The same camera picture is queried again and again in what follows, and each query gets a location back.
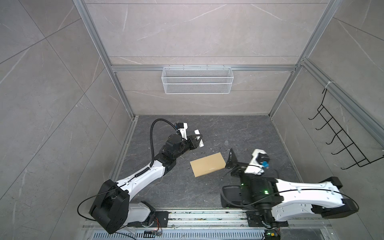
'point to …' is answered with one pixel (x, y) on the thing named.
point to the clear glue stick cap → (226, 142)
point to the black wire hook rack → (356, 154)
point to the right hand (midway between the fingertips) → (237, 153)
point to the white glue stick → (196, 131)
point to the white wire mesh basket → (195, 80)
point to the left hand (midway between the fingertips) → (202, 133)
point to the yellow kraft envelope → (207, 164)
